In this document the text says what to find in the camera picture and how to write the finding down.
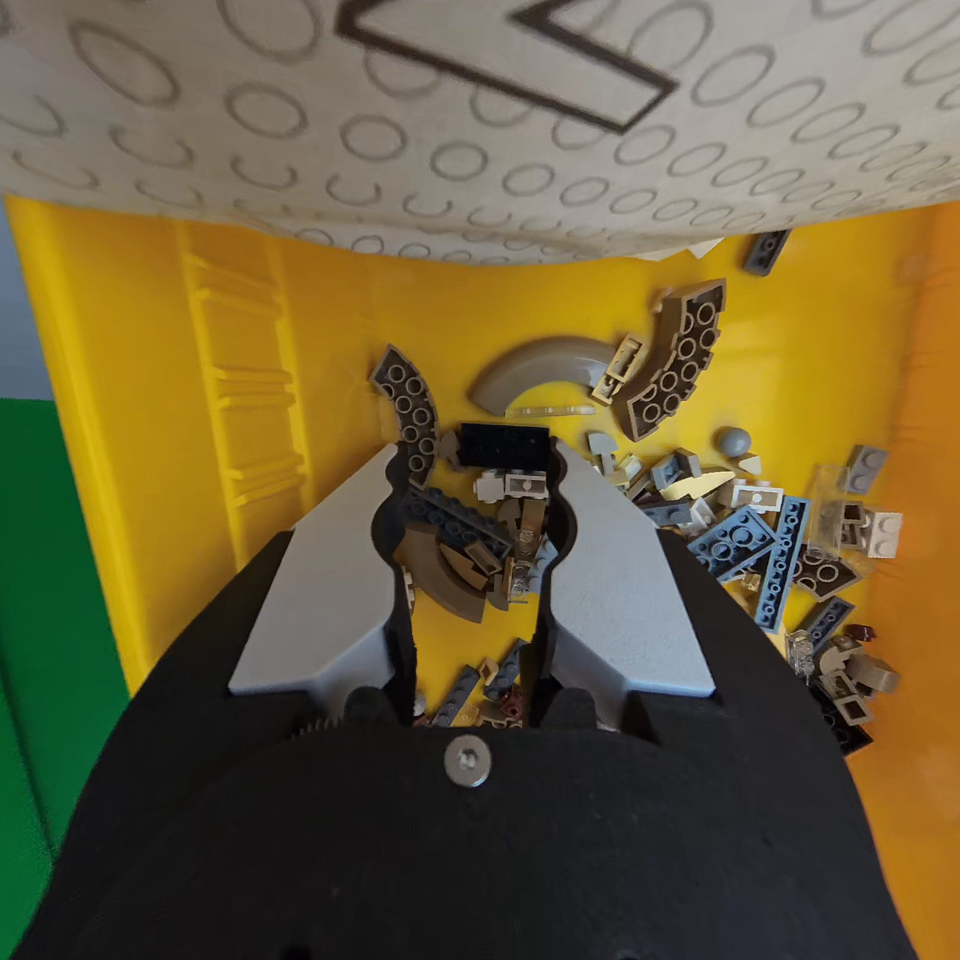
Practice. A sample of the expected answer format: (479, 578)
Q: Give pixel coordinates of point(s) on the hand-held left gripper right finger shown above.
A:
(630, 600)

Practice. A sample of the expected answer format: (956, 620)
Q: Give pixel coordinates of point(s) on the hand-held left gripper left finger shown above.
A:
(315, 600)

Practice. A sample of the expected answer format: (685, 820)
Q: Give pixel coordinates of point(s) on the black toy brick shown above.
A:
(502, 445)

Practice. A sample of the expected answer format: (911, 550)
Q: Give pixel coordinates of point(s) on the pile of toy bricks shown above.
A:
(675, 360)

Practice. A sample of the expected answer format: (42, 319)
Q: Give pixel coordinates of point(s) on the yellow plastic bin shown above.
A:
(337, 315)

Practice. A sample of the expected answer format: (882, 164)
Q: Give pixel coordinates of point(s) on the green plastic bin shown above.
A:
(45, 562)

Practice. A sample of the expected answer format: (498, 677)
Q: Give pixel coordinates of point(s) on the white numbered paper bag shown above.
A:
(487, 97)

